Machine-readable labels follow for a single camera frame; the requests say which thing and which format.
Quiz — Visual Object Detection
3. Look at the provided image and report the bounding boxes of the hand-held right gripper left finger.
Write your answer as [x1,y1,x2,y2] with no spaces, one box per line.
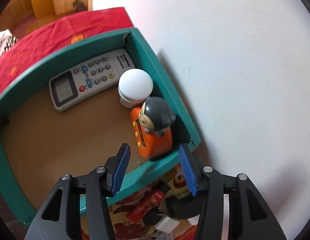
[24,143,132,240]

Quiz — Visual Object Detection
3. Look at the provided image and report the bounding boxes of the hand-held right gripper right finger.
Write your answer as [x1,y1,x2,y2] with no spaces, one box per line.
[178,143,287,240]

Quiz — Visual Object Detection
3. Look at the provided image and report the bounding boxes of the wooden cabinet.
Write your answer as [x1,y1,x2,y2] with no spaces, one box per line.
[10,0,95,23]

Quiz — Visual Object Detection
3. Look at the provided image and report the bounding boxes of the orange monkey alarm clock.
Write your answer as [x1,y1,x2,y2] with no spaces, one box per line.
[130,96,176,159]

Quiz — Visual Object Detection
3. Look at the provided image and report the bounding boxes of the grey remote control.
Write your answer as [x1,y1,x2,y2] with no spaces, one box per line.
[49,49,136,112]

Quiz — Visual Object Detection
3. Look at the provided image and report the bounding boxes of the black car key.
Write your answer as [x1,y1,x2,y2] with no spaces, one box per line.
[142,211,162,227]

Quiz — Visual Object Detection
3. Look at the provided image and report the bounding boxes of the red floral blanket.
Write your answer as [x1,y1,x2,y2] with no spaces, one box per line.
[0,7,245,240]

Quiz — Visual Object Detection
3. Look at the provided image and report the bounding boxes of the white lid jar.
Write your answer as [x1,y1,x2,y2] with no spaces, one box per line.
[118,69,154,108]

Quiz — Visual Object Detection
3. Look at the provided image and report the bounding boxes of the polka dot bag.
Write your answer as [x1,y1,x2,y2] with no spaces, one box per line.
[0,29,18,58]

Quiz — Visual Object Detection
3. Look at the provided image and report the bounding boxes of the teal cardboard box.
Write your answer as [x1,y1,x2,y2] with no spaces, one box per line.
[0,27,202,224]

